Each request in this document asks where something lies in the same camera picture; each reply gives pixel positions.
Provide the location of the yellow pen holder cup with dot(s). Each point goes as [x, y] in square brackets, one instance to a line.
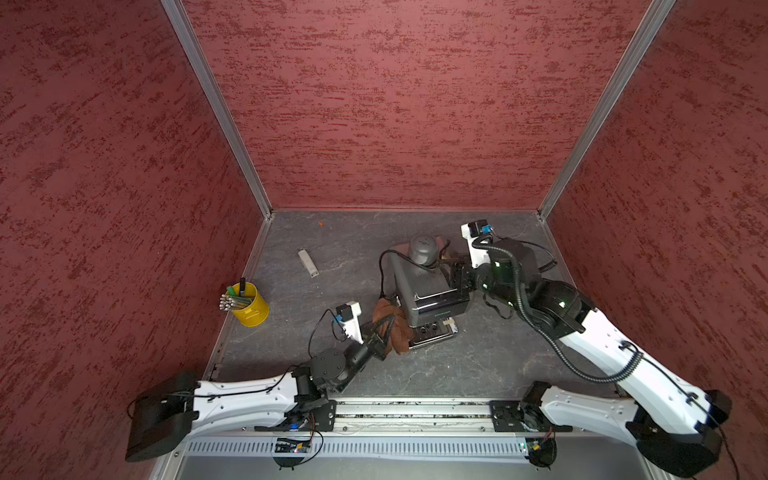
[244, 301]

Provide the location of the grey steel coffee machine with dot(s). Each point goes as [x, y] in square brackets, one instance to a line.
[421, 270]

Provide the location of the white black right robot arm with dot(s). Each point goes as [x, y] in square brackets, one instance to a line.
[674, 424]

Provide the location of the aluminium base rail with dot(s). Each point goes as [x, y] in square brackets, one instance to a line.
[410, 429]

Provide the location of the brown microfibre cloth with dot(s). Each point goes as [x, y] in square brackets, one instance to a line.
[403, 332]

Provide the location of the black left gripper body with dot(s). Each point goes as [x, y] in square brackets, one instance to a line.
[371, 347]

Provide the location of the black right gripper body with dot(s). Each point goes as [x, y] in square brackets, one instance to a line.
[468, 276]

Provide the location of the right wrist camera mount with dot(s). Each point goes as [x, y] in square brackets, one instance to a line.
[471, 232]

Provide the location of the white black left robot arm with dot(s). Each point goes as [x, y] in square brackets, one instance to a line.
[183, 406]

